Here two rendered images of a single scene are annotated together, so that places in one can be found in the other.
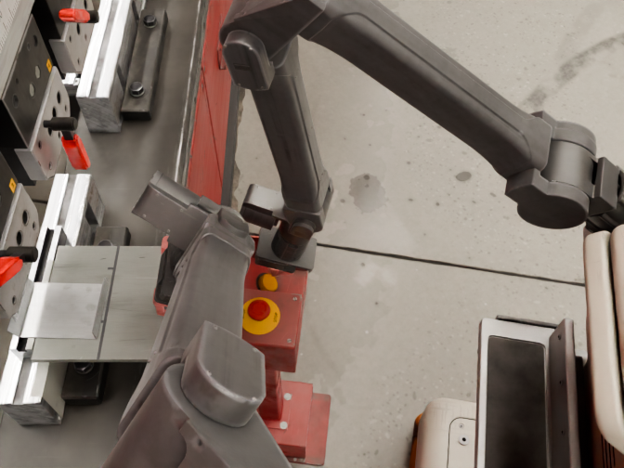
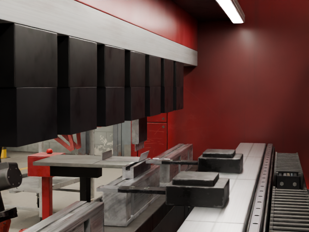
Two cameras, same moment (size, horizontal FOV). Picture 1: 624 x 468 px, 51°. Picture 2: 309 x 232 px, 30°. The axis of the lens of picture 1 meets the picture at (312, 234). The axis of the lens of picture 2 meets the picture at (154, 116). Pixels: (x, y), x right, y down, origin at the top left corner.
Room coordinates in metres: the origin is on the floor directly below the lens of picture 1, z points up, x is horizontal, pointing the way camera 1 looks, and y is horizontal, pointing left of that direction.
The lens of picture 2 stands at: (1.96, 0.82, 1.21)
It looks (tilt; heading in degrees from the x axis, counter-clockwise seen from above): 3 degrees down; 194
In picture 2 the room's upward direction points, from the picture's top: straight up
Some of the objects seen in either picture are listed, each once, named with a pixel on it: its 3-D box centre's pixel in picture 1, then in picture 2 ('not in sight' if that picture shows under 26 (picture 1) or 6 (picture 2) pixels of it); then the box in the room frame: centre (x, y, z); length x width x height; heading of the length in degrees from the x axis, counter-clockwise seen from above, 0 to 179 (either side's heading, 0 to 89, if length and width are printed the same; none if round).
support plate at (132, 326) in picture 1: (139, 301); (88, 160); (0.42, 0.24, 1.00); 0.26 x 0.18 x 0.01; 92
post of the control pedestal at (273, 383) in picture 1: (266, 371); not in sight; (0.56, 0.09, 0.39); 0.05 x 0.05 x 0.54; 85
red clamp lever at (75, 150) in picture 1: (68, 144); not in sight; (0.58, 0.33, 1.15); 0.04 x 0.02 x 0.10; 92
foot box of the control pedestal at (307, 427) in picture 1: (282, 418); not in sight; (0.56, 0.06, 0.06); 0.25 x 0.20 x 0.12; 85
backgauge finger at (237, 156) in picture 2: not in sight; (193, 159); (0.42, 0.54, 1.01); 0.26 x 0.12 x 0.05; 92
